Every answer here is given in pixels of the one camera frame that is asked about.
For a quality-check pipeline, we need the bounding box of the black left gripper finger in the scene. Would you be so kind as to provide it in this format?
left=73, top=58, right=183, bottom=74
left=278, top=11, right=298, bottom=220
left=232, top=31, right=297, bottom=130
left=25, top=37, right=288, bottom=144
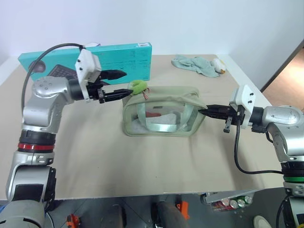
left=104, top=88, right=134, bottom=103
left=100, top=69, right=128, bottom=81

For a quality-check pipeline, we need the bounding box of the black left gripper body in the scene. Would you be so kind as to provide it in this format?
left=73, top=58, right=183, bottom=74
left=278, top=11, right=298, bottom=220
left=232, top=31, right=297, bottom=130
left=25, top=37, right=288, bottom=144
left=85, top=81, right=106, bottom=105

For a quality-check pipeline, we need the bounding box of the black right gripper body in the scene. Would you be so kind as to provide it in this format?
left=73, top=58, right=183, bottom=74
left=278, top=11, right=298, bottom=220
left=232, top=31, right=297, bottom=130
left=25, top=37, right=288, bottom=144
left=223, top=105, right=246, bottom=133

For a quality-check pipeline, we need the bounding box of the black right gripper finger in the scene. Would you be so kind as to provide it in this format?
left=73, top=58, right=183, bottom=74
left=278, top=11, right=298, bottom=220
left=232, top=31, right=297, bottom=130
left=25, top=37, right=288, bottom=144
left=206, top=104, right=232, bottom=112
left=197, top=108, right=230, bottom=119

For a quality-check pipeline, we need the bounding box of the green plush keychain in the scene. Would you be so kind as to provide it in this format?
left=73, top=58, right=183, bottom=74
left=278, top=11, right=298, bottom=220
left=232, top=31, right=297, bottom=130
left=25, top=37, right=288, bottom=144
left=128, top=80, right=151, bottom=98

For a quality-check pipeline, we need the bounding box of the green pouch with clear window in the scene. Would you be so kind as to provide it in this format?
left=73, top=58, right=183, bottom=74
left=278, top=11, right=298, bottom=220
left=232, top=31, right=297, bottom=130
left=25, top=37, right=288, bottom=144
left=122, top=85, right=207, bottom=138

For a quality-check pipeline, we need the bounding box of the white plush duck toy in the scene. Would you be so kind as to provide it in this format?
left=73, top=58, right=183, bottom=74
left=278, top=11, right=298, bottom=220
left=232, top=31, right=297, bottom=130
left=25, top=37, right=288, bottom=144
left=211, top=57, right=227, bottom=75

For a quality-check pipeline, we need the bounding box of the white cloth inside pouch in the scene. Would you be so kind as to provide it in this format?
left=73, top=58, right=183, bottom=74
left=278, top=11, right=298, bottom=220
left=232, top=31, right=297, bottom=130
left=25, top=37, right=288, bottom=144
left=131, top=113, right=181, bottom=131

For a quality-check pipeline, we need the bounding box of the teal keyboard box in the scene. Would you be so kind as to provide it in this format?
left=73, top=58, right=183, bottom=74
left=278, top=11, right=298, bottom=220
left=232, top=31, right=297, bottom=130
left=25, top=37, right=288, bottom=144
left=18, top=42, right=153, bottom=86

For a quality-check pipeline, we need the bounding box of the light green cloth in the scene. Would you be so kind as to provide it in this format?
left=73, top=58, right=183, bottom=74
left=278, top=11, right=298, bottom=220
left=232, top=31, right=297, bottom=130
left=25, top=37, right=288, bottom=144
left=171, top=55, right=221, bottom=78

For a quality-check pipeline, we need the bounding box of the clear tray of cans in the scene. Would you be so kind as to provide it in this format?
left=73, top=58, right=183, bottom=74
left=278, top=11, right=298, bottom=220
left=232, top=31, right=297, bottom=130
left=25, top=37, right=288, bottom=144
left=200, top=190, right=256, bottom=213

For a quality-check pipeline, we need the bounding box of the orange plastic clamp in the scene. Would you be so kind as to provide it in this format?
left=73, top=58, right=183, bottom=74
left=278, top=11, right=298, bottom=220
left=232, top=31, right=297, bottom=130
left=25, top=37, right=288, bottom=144
left=175, top=200, right=190, bottom=219
left=66, top=213, right=81, bottom=228

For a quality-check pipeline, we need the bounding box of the dark rounded shape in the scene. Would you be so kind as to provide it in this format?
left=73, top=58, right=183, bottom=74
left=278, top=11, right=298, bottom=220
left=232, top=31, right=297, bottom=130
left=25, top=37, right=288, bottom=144
left=104, top=203, right=124, bottom=228
left=151, top=200, right=184, bottom=228

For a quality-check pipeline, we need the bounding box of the white round plate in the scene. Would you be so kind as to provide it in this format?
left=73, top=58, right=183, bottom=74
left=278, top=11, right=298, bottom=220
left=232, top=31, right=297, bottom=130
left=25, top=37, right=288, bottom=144
left=253, top=214, right=272, bottom=228

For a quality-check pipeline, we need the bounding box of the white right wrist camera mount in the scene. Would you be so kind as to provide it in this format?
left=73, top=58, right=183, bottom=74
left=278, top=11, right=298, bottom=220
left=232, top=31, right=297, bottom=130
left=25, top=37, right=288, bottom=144
left=228, top=85, right=257, bottom=130

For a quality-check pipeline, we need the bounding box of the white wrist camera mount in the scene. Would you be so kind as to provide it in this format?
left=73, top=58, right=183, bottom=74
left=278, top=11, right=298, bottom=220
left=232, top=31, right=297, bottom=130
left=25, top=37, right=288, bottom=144
left=75, top=48, right=103, bottom=103
left=228, top=85, right=257, bottom=130

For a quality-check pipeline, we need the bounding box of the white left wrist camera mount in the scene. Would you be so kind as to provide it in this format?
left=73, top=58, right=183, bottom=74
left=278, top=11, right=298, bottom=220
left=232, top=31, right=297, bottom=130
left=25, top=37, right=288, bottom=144
left=75, top=48, right=103, bottom=103

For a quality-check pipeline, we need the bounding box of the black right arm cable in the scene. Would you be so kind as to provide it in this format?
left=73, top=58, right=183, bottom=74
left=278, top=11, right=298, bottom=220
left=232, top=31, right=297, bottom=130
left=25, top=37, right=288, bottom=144
left=234, top=117, right=285, bottom=176

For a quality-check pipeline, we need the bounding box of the dark brown door frame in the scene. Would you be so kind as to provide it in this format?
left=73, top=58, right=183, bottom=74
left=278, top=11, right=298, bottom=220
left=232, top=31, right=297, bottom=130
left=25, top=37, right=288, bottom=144
left=260, top=38, right=304, bottom=94

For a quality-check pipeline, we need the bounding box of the grey left arm cable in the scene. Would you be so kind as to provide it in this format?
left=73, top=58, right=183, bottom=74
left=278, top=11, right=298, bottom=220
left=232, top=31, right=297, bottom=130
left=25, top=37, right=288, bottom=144
left=21, top=43, right=86, bottom=114

